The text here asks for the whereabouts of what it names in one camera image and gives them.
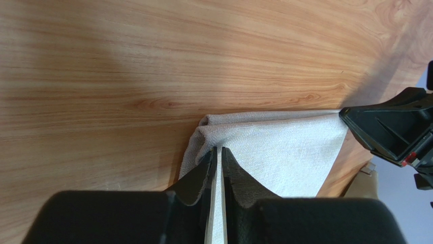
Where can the beige baseball cap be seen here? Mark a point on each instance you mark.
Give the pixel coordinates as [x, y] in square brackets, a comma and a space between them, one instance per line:
[364, 184]

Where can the beige cloth napkin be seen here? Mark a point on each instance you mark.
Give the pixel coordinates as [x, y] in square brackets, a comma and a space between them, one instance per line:
[289, 152]

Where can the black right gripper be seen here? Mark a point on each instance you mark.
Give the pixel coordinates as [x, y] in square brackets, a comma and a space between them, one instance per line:
[398, 130]

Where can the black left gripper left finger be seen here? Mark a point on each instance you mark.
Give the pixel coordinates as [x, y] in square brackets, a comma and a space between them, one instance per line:
[190, 202]

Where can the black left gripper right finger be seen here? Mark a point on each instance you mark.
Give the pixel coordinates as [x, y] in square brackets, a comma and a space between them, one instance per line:
[242, 193]

